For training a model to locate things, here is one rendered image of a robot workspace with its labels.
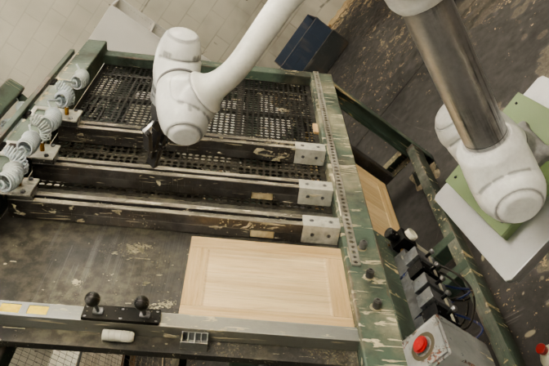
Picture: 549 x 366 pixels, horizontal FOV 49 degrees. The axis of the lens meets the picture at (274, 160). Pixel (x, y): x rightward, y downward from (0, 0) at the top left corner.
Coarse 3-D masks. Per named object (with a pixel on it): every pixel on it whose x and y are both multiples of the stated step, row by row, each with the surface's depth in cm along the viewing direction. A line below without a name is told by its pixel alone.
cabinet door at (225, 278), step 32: (192, 256) 184; (224, 256) 186; (256, 256) 188; (288, 256) 190; (320, 256) 191; (192, 288) 171; (224, 288) 173; (256, 288) 175; (288, 288) 176; (320, 288) 178; (288, 320) 165; (320, 320) 166; (352, 320) 168
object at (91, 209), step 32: (0, 192) 186; (32, 192) 189; (96, 224) 194; (128, 224) 195; (160, 224) 195; (192, 224) 195; (224, 224) 195; (256, 224) 195; (288, 224) 196; (320, 224) 197
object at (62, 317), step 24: (0, 312) 152; (24, 312) 153; (48, 312) 154; (72, 312) 155; (168, 336) 156; (216, 336) 156; (240, 336) 157; (264, 336) 157; (288, 336) 157; (312, 336) 158; (336, 336) 159
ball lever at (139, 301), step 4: (140, 296) 146; (144, 296) 147; (136, 300) 146; (140, 300) 145; (144, 300) 146; (148, 300) 146; (136, 304) 145; (140, 304) 145; (144, 304) 145; (148, 304) 146; (136, 308) 146; (140, 308) 145; (144, 308) 146; (140, 312) 155; (144, 312) 152; (148, 312) 155; (140, 316) 155; (144, 316) 155; (148, 316) 155
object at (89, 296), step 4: (88, 292) 146; (92, 292) 145; (96, 292) 146; (88, 296) 144; (92, 296) 145; (96, 296) 145; (84, 300) 145; (88, 300) 144; (92, 300) 144; (96, 300) 145; (88, 304) 144; (92, 304) 144; (96, 304) 145; (96, 308) 151; (100, 308) 154; (92, 312) 154; (96, 312) 154; (100, 312) 154
